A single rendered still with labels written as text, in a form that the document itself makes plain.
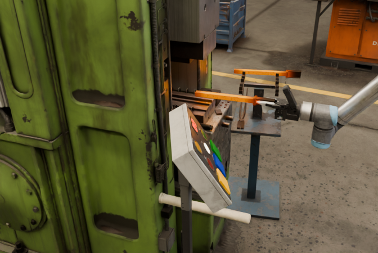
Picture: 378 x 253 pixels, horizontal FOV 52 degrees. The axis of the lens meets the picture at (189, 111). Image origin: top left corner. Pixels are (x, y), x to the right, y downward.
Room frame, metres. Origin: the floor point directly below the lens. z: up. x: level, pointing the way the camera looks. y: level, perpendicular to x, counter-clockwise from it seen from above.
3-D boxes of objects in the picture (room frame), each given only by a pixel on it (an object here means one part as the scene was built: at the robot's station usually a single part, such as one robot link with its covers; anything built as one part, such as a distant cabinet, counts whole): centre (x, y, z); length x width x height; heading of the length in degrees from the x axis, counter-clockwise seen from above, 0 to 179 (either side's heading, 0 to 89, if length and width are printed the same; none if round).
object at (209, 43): (1.86, 0.09, 1.32); 0.42 x 0.20 x 0.10; 69
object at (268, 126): (2.22, -0.44, 0.67); 0.40 x 0.30 x 0.02; 168
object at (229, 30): (5.96, -0.23, 0.36); 1.20 x 0.80 x 0.72; 68
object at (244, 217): (1.43, -0.07, 0.62); 0.44 x 0.05 x 0.05; 69
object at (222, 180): (1.14, -0.12, 1.01); 0.07 x 0.05 x 0.07; 4
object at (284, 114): (1.67, -0.48, 1.02); 0.12 x 0.08 x 0.09; 69
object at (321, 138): (1.61, -0.64, 0.91); 0.12 x 0.09 x 0.12; 144
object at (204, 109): (1.86, 0.09, 0.96); 0.42 x 0.20 x 0.09; 69
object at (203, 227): (1.91, 0.08, 0.23); 0.55 x 0.37 x 0.47; 69
